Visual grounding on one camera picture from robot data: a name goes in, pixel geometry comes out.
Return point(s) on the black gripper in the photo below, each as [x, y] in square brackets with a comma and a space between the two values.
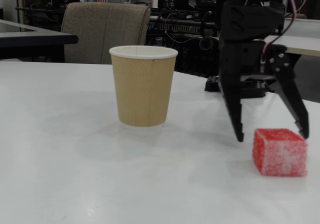
[246, 59]

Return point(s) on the red foam cube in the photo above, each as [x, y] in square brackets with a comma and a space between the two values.
[280, 154]

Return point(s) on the tan ribbed paper cup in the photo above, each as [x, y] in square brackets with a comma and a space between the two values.
[143, 89]

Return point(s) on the white office table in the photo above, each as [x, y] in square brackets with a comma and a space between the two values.
[305, 41]

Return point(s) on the brown chair backrest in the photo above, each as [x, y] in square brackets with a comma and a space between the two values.
[302, 16]

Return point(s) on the black equipment rack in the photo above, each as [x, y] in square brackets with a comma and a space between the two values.
[185, 29]

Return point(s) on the grey fabric chair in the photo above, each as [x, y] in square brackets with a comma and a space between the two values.
[105, 31]

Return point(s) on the dark-edged office table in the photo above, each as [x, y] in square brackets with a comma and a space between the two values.
[32, 37]

